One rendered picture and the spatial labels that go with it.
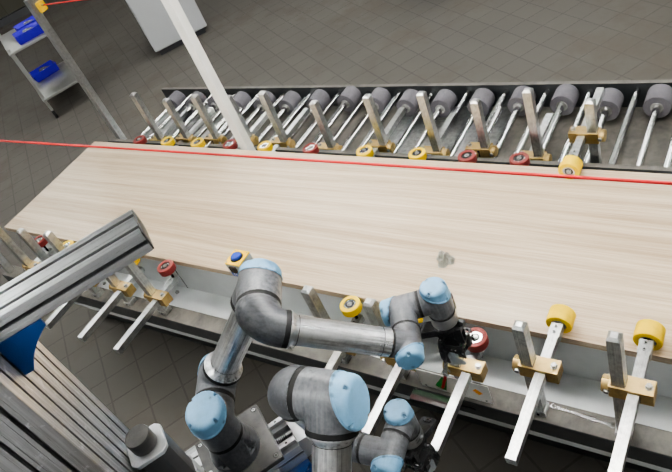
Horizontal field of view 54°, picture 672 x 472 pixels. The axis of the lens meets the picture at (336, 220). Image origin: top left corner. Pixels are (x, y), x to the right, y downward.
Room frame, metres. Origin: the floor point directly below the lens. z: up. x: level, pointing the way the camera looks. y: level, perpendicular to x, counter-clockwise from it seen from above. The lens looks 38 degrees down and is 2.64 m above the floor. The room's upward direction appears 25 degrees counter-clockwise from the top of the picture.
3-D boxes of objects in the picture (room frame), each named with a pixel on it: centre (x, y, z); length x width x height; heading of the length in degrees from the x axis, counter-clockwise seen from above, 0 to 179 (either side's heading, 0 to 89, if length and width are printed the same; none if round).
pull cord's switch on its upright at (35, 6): (4.08, 1.04, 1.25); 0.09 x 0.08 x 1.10; 45
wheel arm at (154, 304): (2.28, 0.93, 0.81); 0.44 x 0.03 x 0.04; 135
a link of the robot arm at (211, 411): (1.23, 0.55, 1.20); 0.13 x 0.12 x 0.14; 167
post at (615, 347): (0.95, -0.52, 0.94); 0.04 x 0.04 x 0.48; 45
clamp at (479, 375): (1.29, -0.18, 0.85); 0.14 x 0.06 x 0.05; 45
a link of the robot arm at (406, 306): (1.20, -0.06, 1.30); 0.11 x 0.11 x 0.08; 77
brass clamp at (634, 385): (0.93, -0.53, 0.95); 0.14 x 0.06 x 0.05; 45
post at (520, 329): (1.13, -0.34, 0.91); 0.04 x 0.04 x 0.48; 45
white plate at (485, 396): (1.31, -0.12, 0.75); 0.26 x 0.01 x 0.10; 45
